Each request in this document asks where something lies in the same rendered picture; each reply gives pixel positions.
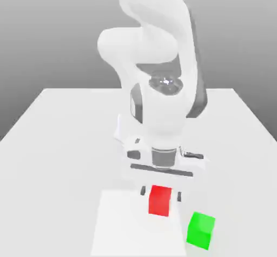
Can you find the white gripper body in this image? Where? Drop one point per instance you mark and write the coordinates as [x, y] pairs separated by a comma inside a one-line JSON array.
[[161, 175]]

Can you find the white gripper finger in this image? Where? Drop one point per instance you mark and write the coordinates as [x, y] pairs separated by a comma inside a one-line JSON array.
[[179, 196], [143, 190]]

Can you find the small green cube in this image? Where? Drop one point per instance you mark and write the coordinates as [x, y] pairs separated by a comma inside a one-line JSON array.
[[200, 231]]

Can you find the small red cube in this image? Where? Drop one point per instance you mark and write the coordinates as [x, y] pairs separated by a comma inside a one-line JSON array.
[[159, 201]]

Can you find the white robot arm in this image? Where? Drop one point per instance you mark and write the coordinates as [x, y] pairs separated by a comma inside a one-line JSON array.
[[160, 114]]

